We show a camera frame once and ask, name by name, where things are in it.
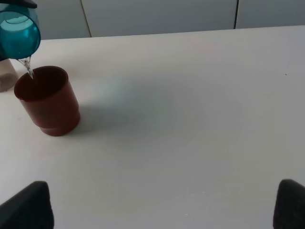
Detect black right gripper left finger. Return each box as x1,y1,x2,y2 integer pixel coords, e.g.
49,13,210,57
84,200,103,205
0,181,54,229

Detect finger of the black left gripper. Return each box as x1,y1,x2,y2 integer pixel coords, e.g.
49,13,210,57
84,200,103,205
0,0,37,9

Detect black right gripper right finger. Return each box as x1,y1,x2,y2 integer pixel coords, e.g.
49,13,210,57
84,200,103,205
273,179,305,229

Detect translucent teal plastic cup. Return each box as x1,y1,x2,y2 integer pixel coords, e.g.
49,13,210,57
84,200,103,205
0,4,41,60

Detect transparent brown plastic bottle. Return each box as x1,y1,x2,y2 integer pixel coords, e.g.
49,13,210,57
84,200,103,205
0,59,18,92

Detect red plastic cup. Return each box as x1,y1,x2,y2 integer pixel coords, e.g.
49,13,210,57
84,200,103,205
14,66,81,136

